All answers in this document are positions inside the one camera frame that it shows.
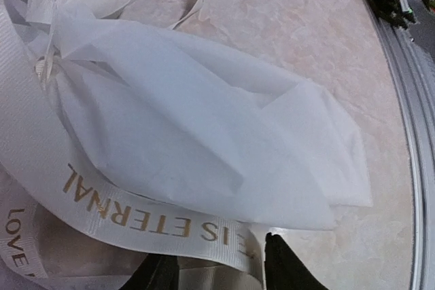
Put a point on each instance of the aluminium front rail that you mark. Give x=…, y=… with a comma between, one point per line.
x=410, y=56

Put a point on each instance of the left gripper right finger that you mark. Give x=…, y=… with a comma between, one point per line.
x=284, y=270

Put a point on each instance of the cream ribbon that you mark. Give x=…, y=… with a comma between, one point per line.
x=47, y=170

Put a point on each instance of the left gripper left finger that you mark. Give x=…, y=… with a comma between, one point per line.
x=156, y=272

